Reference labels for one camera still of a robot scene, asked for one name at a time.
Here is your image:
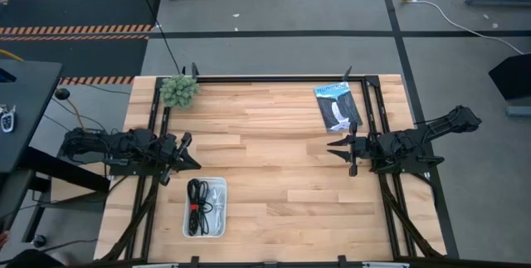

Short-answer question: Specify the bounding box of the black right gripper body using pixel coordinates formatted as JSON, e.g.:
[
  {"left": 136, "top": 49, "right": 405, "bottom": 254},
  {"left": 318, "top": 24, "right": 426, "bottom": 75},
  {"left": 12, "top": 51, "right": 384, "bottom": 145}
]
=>
[{"left": 348, "top": 121, "right": 377, "bottom": 178}]

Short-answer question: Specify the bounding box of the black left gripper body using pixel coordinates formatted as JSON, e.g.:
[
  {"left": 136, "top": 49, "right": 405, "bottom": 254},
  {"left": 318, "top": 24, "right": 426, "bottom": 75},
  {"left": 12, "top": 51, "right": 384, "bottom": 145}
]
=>
[{"left": 155, "top": 131, "right": 194, "bottom": 188}]

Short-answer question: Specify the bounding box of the black cable with red strap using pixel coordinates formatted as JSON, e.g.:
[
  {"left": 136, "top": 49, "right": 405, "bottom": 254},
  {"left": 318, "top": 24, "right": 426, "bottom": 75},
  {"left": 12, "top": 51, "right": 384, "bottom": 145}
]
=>
[{"left": 186, "top": 178, "right": 203, "bottom": 237}]

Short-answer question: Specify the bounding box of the green plant in white vase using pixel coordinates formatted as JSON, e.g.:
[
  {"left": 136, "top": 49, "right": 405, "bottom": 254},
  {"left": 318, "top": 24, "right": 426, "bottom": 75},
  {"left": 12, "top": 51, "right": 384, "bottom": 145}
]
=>
[{"left": 158, "top": 74, "right": 201, "bottom": 110}]

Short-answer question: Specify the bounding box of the white plastic tray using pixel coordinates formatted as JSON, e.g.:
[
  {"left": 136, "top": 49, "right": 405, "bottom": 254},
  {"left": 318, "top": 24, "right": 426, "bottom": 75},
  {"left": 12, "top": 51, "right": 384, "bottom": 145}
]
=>
[{"left": 182, "top": 176, "right": 228, "bottom": 239}]

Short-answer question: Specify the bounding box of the black side desk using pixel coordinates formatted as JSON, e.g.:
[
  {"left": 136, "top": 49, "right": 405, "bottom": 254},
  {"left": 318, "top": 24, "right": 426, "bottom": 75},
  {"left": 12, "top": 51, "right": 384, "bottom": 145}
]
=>
[{"left": 0, "top": 59, "right": 64, "bottom": 174}]

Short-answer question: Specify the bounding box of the white key fob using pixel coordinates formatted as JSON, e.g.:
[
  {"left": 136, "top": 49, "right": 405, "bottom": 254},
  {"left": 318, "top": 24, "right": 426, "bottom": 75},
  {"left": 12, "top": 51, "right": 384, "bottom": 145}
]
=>
[{"left": 0, "top": 104, "right": 17, "bottom": 134}]

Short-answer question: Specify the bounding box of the black angled panel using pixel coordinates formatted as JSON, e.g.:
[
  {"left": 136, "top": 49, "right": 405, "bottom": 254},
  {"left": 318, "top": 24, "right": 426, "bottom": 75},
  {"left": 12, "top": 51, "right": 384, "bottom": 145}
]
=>
[{"left": 488, "top": 52, "right": 531, "bottom": 101}]

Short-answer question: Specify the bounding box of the black hazard-striped floor mat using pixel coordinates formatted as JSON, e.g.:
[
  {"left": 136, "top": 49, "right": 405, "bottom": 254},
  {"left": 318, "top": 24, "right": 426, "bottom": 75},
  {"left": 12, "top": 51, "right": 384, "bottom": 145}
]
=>
[{"left": 0, "top": 0, "right": 163, "bottom": 86}]

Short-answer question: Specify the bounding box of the black aluminium table frame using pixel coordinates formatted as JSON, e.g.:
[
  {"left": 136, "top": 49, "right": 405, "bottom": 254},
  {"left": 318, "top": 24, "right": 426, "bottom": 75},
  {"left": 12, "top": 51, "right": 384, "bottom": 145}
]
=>
[{"left": 98, "top": 62, "right": 458, "bottom": 268}]

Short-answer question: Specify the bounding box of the thin black floor cable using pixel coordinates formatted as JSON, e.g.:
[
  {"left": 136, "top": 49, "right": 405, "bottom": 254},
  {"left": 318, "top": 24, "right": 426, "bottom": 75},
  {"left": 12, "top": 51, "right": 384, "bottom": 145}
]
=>
[{"left": 132, "top": 0, "right": 184, "bottom": 75}]

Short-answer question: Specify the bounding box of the white floor cable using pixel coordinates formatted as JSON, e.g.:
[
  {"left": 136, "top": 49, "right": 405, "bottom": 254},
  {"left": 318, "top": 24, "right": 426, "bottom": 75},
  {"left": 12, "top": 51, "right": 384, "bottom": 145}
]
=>
[{"left": 408, "top": 0, "right": 526, "bottom": 56}]

